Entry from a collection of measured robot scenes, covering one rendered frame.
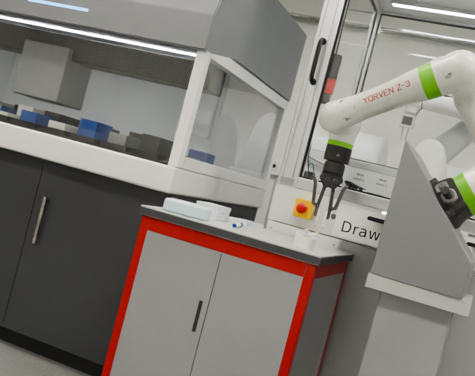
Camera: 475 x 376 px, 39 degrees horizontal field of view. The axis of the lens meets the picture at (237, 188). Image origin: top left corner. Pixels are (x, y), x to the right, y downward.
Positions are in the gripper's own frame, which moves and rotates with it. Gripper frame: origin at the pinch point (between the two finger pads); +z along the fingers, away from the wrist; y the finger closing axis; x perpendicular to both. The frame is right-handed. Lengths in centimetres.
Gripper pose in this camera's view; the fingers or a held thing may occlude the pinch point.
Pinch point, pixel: (321, 218)
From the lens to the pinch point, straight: 244.3
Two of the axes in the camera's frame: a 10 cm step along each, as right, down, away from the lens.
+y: -9.6, -2.5, 0.9
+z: -2.5, 9.7, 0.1
